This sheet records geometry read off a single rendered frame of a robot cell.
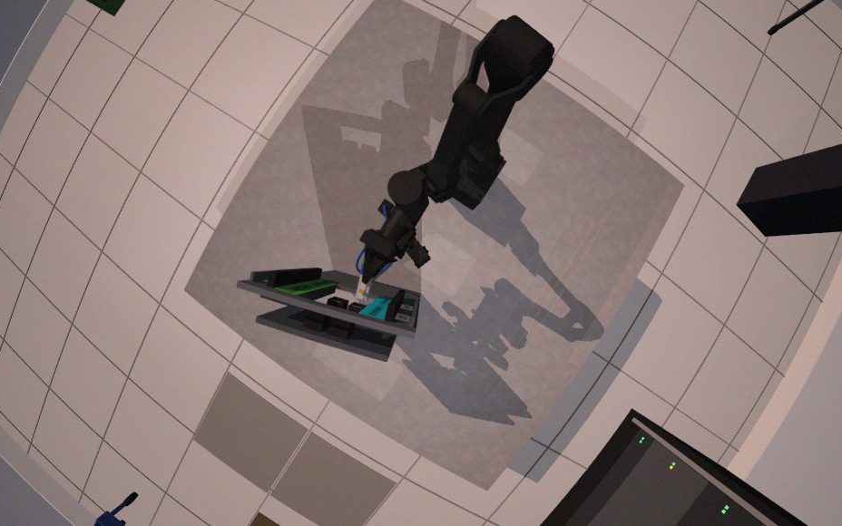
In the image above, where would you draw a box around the blue cable with plug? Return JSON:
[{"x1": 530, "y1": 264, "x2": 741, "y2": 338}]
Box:
[{"x1": 355, "y1": 205, "x2": 390, "y2": 301}]

